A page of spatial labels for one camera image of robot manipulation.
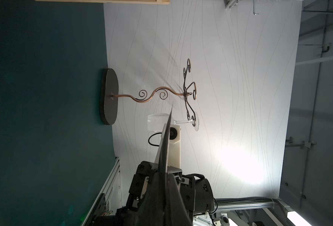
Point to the green table mat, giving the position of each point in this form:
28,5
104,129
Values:
55,152

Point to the metal hook right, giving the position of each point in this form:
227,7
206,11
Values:
254,8

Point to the black metal glass rack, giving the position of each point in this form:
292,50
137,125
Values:
108,104

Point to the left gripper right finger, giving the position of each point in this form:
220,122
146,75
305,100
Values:
175,212

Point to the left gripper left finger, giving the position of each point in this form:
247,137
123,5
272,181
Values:
147,201

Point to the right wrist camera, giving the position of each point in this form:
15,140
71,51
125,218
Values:
174,151

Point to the wooden two-tier shelf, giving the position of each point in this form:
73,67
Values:
151,2

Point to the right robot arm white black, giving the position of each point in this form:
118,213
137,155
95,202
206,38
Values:
247,203

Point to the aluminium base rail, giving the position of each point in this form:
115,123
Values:
109,198

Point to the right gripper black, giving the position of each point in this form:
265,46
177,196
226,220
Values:
195,189

